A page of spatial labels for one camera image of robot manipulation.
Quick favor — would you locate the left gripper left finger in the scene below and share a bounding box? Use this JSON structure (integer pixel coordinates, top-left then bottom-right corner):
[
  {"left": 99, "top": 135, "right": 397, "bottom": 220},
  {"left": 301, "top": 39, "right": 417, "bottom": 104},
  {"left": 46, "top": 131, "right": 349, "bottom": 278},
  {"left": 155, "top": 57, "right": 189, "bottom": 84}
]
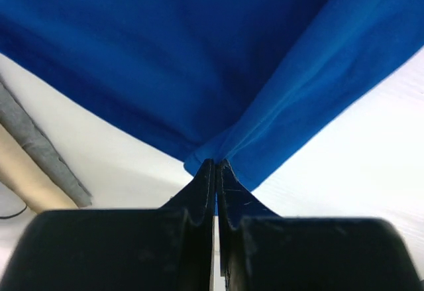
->
[{"left": 1, "top": 160, "right": 215, "bottom": 291}]

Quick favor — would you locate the grey folded t-shirt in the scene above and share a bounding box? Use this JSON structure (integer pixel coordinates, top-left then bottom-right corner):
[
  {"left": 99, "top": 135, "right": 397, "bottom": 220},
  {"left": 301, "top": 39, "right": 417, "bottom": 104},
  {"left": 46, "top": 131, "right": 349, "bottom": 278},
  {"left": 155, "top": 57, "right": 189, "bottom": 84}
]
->
[{"left": 1, "top": 85, "right": 91, "bottom": 207}]

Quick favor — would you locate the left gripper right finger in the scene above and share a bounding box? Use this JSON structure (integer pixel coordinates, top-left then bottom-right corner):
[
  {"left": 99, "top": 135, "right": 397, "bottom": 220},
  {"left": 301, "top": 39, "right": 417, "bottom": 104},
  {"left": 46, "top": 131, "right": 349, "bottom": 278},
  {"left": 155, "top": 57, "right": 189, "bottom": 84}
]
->
[{"left": 216, "top": 160, "right": 423, "bottom": 290}]

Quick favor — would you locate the beige folded t-shirt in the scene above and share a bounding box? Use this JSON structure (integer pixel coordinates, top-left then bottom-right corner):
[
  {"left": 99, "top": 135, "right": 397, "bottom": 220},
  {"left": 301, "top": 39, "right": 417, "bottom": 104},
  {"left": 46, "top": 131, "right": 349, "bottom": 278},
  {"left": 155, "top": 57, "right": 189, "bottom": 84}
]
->
[{"left": 1, "top": 127, "right": 78, "bottom": 213}]

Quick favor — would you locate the blue t-shirt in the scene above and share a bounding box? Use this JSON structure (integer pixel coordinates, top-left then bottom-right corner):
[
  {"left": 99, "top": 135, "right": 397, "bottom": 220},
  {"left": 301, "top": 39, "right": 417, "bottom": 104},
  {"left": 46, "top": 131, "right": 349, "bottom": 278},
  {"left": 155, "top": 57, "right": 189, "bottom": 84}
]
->
[{"left": 1, "top": 0, "right": 423, "bottom": 190}]

